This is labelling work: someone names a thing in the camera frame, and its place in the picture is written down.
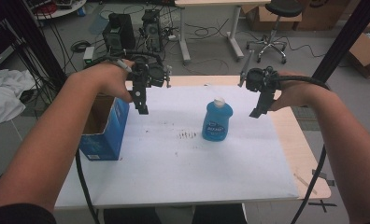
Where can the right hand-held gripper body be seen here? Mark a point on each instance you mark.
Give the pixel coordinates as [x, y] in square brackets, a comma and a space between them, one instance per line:
[262, 79]

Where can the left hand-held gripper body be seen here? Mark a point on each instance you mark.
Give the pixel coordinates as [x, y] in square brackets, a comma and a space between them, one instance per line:
[155, 76]

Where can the blue cardboard box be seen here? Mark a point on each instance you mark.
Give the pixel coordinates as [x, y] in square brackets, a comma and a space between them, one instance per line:
[111, 137]

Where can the blue liquid bottle white cap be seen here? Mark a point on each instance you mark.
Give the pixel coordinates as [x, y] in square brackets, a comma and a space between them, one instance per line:
[216, 124]

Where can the person's right hand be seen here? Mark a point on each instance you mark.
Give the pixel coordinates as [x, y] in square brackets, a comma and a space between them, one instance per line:
[296, 91]

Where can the person's left hand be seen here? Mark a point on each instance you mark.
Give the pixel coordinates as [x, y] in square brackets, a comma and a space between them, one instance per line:
[106, 77]

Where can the white power strip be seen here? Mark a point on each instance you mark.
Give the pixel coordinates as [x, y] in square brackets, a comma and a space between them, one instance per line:
[172, 37]

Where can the grey computer tower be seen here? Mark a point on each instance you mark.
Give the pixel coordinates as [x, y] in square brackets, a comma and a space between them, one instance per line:
[152, 29]

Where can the black computer tower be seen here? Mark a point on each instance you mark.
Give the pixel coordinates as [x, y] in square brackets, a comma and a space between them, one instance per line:
[120, 31]

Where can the white power supply box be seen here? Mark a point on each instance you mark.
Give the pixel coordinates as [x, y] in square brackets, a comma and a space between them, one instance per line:
[88, 55]

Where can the white board mat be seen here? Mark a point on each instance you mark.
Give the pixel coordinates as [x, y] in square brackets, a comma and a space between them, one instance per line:
[180, 171]

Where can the black swivel stool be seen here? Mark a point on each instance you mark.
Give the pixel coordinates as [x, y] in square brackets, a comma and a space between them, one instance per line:
[284, 7]

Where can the large brown cardboard box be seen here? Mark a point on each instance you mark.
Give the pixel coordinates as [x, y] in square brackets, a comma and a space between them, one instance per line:
[323, 15]

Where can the white desk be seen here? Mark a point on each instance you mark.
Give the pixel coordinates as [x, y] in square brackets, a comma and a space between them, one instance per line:
[211, 2]

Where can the black tape pieces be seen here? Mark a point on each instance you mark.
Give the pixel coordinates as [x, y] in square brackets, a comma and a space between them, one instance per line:
[324, 179]

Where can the open cardboard box with items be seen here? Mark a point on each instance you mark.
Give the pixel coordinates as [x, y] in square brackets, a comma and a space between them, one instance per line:
[367, 53]

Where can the round white table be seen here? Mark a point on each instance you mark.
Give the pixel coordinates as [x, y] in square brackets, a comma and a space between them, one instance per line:
[64, 12]

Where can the person's dark legs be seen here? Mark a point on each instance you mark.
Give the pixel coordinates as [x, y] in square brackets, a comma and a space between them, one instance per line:
[217, 214]

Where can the black tape cross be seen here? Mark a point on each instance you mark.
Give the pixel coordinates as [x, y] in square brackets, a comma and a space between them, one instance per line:
[322, 205]

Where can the white cloth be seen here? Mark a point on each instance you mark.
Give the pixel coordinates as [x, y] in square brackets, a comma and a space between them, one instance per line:
[5, 93]

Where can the person's dark sleeve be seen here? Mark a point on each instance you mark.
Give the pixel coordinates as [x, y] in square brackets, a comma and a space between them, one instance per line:
[18, 214]

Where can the black aluminium post with base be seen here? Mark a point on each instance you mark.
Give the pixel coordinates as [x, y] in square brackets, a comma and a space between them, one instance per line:
[345, 40]

